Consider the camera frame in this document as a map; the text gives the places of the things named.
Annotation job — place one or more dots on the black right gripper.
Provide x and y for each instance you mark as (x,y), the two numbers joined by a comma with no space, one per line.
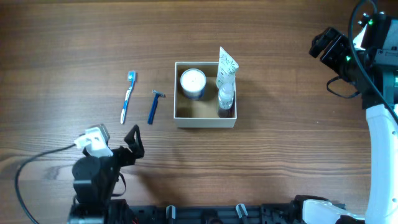
(339,42)

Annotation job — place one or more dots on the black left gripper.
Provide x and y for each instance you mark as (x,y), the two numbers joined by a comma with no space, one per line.
(135,146)

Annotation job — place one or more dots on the white lidded blue jar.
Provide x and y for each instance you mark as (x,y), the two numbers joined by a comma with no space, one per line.
(193,83)

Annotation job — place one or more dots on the clear bottle dark liquid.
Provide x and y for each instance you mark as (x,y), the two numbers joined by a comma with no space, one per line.
(225,100)

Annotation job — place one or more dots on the white cream tube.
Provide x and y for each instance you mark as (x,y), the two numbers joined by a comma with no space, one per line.
(227,69)

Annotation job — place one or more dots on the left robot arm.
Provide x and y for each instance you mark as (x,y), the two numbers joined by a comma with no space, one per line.
(96,174)

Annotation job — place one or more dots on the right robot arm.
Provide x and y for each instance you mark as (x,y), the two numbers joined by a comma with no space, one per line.
(376,46)

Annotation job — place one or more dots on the blue disposable razor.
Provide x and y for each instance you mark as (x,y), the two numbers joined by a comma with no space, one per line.
(157,95)

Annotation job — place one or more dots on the blue white toothbrush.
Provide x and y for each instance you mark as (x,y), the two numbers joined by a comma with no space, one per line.
(131,77)

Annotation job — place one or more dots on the beige open cardboard box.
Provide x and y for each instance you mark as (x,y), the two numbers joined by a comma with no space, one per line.
(203,112)

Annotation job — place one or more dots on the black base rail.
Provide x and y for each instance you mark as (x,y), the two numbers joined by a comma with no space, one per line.
(264,214)

